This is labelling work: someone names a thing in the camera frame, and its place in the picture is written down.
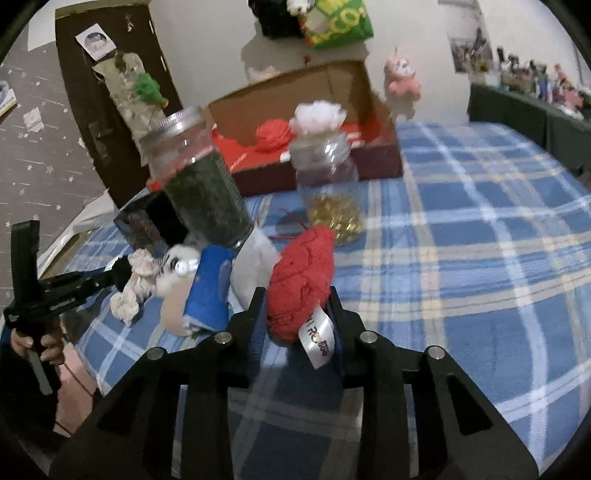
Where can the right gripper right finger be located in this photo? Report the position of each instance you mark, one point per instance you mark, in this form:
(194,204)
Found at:
(460,433)

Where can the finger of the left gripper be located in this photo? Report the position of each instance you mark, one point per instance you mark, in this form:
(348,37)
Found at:
(76,287)

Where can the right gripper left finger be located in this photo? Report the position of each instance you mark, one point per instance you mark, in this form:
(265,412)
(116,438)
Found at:
(130,433)

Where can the beige chunky scrunchie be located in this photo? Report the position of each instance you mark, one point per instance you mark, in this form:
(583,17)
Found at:
(125,305)

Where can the tan round powder puff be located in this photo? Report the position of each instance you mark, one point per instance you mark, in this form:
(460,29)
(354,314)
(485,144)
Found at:
(172,317)

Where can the red knit soft object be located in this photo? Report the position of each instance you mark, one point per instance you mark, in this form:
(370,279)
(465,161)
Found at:
(300,281)

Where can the pink red mesh pouf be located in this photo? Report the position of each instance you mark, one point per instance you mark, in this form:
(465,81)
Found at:
(273,135)

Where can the white mesh bath pouf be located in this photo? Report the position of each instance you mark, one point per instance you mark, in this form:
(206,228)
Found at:
(317,118)

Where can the white fluffy striped scrunchie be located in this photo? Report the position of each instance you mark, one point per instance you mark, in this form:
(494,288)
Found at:
(179,263)

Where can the left human hand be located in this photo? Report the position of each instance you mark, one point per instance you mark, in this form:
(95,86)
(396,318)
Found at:
(50,346)

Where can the dark patterned square tin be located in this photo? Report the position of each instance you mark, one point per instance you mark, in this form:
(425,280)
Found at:
(150,222)

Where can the dark wooden door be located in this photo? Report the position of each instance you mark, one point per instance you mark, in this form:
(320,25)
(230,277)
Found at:
(107,138)

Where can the tall jar dark contents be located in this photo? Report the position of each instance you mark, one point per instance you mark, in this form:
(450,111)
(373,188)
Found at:
(183,158)

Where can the beige hanging door organizer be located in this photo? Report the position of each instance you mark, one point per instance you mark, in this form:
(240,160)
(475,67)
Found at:
(120,74)

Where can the white sachet packet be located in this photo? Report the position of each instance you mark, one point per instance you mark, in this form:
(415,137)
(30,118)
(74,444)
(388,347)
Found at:
(251,268)

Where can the green plush on door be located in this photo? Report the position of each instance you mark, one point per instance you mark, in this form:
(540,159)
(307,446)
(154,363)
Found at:
(148,90)

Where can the small jar gold beads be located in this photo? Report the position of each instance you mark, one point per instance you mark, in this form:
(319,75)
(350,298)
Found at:
(328,181)

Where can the light pink bunny plush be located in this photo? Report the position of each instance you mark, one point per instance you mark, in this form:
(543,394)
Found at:
(256,76)

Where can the dark green side table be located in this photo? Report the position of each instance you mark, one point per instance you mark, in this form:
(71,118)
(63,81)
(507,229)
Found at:
(566,138)

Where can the pink bear plush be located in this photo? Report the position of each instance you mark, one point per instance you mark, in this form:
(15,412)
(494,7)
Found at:
(401,79)

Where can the cosmetic bottles cluster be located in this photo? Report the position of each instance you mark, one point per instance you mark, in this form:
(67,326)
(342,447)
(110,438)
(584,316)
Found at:
(533,79)

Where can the white small plush on bag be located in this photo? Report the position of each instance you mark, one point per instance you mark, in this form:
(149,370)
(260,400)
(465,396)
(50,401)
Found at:
(299,7)

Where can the green tote bag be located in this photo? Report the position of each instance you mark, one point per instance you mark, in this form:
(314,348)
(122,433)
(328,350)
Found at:
(334,24)

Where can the black bag on wall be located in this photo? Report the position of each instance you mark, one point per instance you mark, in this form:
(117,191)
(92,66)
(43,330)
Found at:
(275,20)

